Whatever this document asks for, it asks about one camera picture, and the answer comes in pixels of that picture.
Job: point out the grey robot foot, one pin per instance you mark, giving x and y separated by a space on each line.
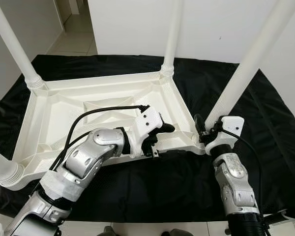
107 231
177 232

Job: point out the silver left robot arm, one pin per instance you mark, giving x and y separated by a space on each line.
88 157

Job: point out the white plastic table top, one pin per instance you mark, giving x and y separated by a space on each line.
54 118

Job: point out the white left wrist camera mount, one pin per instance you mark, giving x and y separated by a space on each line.
148 120

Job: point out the grey left robot foot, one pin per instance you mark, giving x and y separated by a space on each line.
107 231

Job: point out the grey right robot foot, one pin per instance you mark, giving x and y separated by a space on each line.
177 232

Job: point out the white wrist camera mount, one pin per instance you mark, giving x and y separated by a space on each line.
148 120
231 125

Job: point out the black cloth table cover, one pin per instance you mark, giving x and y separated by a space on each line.
177 191

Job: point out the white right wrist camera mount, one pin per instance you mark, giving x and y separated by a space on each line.
231 125

